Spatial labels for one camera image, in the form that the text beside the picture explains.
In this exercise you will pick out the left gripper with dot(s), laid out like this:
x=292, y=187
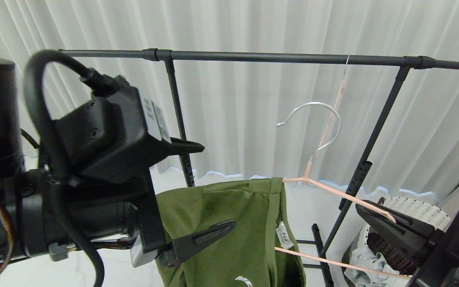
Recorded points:
x=94, y=223

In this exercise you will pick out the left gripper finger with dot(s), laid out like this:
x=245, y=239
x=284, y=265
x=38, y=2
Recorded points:
x=185, y=146

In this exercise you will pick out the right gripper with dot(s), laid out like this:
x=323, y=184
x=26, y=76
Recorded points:
x=448, y=239

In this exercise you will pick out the green long-sleeved shirt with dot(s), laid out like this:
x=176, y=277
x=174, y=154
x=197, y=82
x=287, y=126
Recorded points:
x=233, y=207

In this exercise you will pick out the pale grey shorts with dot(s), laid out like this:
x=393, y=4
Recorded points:
x=363, y=261

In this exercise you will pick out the pink clothes hanger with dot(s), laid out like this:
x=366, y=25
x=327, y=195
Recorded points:
x=340, y=89
x=308, y=171

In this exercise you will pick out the white laundry basket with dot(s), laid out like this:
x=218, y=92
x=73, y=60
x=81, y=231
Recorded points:
x=416, y=209

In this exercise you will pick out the black clothes rack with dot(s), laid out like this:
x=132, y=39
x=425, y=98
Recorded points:
x=253, y=56

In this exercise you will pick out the white curtain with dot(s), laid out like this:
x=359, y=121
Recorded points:
x=253, y=24

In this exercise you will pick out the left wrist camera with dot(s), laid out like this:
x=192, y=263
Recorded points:
x=110, y=135

